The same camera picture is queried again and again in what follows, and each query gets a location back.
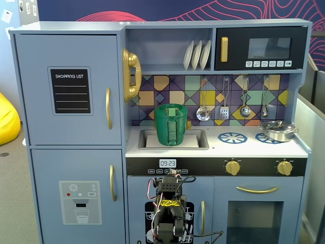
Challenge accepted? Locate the steel pot lid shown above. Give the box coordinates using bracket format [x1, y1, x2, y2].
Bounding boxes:
[261, 120, 296, 131]

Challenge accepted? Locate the green 3D printed container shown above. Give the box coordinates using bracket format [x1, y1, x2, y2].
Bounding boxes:
[154, 109, 188, 147]

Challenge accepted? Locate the steel skimmer spoon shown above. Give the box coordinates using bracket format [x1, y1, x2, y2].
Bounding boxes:
[196, 77, 211, 122]

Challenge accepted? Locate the digital clock display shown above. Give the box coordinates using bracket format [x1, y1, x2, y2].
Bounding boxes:
[159, 159, 177, 168]

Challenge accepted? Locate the grey toy sink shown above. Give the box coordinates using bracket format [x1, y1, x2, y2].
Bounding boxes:
[138, 129, 210, 150]

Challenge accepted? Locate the steel slotted spatula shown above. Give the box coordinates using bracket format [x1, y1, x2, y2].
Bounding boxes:
[219, 77, 231, 120]

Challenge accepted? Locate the gold toy telephone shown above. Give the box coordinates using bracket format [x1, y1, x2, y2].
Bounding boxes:
[121, 48, 143, 103]

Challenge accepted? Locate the white toy plate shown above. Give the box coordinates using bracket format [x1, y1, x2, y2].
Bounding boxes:
[183, 40, 195, 71]
[199, 40, 212, 71]
[190, 40, 203, 71]

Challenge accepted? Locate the blue toy kitchen unit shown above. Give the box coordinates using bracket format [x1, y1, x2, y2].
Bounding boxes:
[9, 19, 313, 244]

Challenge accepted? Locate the blue dishwasher door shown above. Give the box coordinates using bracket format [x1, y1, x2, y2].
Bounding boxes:
[126, 176, 215, 244]

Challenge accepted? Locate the steel ladle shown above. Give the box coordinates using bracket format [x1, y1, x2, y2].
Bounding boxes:
[239, 76, 252, 118]

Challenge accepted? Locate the gold stove knob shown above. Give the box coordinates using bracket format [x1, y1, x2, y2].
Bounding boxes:
[276, 160, 293, 176]
[225, 160, 241, 176]

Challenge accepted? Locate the black shopping list chalkboard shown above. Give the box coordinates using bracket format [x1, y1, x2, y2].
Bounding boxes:
[47, 66, 94, 116]

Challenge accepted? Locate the black control panel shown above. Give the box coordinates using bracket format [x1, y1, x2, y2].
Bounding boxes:
[126, 157, 308, 176]

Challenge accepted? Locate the small steel spoon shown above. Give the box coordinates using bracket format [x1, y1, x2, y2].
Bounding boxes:
[261, 75, 270, 118]

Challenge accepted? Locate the blue oven door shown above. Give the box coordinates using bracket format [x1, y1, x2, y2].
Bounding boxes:
[214, 176, 305, 244]

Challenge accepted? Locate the steel toy pot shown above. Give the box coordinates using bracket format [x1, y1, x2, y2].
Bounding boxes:
[258, 124, 300, 142]

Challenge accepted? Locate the blue lower freezer door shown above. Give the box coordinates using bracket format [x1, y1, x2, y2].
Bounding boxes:
[30, 149, 126, 244]

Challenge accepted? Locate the blue upper fridge door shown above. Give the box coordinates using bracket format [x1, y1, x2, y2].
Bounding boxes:
[14, 34, 123, 146]

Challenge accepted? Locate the grey office partition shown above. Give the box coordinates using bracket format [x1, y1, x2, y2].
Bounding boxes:
[296, 68, 325, 244]

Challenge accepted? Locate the yellow beanbag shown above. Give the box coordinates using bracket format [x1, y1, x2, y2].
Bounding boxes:
[0, 91, 21, 146]

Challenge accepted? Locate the black microwave door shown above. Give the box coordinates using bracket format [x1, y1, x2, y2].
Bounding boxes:
[214, 26, 308, 71]

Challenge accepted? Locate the gold curved fridge handle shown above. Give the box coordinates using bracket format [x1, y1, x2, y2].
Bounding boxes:
[105, 87, 113, 130]

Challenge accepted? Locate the gold curved freezer handle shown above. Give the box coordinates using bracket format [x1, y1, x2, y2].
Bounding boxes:
[109, 164, 117, 202]

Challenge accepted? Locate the gold microwave handle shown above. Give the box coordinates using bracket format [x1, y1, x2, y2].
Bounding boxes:
[220, 37, 229, 63]

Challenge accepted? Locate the gold dishwasher handle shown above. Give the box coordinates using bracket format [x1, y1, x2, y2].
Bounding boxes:
[201, 200, 206, 236]

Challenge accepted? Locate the gold oven door handle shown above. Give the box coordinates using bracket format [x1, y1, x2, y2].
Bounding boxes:
[236, 186, 280, 194]

